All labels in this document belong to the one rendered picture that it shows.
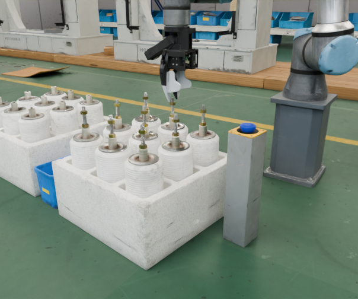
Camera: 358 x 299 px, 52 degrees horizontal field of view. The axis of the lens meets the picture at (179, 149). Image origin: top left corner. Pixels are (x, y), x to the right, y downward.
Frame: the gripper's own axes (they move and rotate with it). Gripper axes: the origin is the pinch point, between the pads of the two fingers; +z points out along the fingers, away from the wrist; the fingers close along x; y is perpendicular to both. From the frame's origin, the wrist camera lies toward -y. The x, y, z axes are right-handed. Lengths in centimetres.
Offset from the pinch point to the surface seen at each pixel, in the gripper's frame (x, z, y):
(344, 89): 174, 28, 18
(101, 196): -31.6, 19.8, 0.3
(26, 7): 375, -16, -611
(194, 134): -3.6, 9.3, 10.8
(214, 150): -2.4, 13.1, 16.9
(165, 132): -4.7, 10.2, 1.0
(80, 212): -30.3, 28.9, -10.3
